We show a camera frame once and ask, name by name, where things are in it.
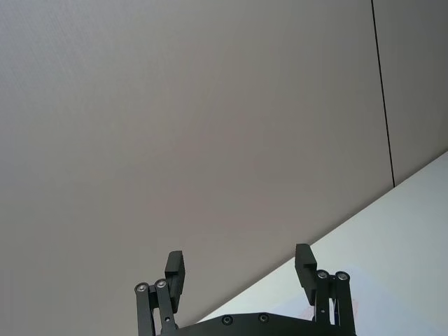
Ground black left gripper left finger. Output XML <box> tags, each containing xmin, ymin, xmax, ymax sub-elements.
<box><xmin>134</xmin><ymin>250</ymin><xmax>187</xmax><ymax>336</ymax></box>

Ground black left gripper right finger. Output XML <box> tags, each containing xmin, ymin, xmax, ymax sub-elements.
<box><xmin>295</xmin><ymin>243</ymin><xmax>357</xmax><ymax>332</ymax></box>

